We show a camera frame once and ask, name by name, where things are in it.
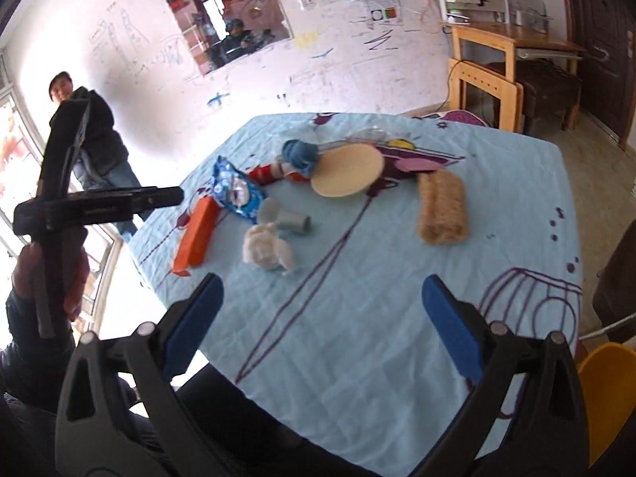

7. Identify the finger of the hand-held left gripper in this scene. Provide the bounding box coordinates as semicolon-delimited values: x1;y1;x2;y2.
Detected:
131;185;186;215

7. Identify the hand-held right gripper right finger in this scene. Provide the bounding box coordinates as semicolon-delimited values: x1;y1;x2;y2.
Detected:
412;275;590;477

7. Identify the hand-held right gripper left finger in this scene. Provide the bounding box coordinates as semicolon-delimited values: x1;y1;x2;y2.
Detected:
54;272;225;477

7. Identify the orange cardboard box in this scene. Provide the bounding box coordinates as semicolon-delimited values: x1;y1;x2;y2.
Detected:
172;197;220;272

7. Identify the blue snack packet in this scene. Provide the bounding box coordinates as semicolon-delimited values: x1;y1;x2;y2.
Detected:
212;155;263;223

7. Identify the red wrapper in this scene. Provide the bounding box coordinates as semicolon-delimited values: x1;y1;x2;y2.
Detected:
246;159;308;188

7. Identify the beige loofah sponge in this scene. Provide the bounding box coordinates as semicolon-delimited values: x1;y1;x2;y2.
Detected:
416;168;470;246

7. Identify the blue yarn ball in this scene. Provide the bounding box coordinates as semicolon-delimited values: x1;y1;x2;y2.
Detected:
281;138;323;178

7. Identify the beige round disc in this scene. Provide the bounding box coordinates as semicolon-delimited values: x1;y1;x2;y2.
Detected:
310;142;385;199

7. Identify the person's left forearm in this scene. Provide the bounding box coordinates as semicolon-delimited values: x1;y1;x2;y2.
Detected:
0;288;80;414

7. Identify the person's left hand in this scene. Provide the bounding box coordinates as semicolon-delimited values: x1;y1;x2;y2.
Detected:
12;229;91;330

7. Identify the light blue printed tablecloth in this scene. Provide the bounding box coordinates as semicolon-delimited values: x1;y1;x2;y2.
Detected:
130;112;585;477

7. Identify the yellow chair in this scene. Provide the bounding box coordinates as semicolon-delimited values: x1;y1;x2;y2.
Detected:
576;342;636;477

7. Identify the black armchair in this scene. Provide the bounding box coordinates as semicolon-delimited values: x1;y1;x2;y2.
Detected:
593;217;636;343

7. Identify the purple white foot board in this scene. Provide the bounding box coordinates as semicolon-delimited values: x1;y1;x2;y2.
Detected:
411;109;491;128

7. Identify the wooden chair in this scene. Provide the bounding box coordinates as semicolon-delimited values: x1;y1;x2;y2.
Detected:
446;57;525;133

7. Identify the dark stool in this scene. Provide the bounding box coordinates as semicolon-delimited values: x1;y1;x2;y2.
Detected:
484;58;583;133

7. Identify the wooden desk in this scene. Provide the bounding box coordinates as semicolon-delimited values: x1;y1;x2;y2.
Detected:
448;22;588;132

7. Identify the white desktop shelf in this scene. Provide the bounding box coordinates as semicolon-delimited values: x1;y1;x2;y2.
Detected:
436;0;511;25

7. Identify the dark wooden door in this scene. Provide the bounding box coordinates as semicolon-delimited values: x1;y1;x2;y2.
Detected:
560;0;636;151

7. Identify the wall mirror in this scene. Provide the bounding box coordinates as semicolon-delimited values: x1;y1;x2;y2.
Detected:
158;0;295;77

